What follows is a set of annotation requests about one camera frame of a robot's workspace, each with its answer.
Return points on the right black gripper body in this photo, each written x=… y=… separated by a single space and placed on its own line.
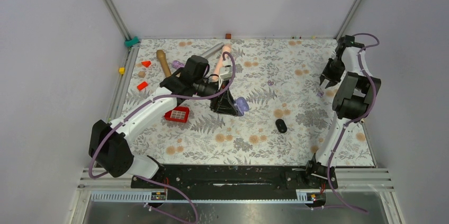
x=334 y=69

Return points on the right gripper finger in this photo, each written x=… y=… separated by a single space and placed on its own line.
x=331 y=83
x=323 y=78

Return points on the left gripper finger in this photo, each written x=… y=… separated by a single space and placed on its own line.
x=226 y=110
x=229 y=100

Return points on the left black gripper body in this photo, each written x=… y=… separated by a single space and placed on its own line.
x=217 y=102

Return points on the lilac oval earbud case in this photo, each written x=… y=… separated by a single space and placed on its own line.
x=241 y=106

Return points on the black earbud charging case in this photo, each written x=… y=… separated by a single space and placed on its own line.
x=281 y=126

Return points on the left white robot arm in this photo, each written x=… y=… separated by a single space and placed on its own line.
x=110 y=141

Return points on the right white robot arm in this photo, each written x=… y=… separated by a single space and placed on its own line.
x=354 y=100

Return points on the floral patterned mat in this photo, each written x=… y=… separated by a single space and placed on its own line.
x=253 y=139

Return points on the red lego brick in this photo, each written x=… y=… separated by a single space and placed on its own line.
x=178 y=114

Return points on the pink toy microphone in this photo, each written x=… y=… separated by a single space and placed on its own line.
x=219 y=65

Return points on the silver grey microphone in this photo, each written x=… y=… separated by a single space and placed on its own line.
x=210 y=52

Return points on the purple glitter microphone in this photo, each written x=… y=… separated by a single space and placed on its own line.
x=177 y=64

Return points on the brown toy microphone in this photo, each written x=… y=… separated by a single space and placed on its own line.
x=161 y=56

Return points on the red wedge block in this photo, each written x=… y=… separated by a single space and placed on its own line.
x=142 y=86

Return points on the red triangle block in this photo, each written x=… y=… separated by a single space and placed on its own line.
x=146 y=63

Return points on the teal corner clip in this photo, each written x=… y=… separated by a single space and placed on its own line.
x=131 y=42

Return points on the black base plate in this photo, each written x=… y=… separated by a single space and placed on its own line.
x=225 y=182

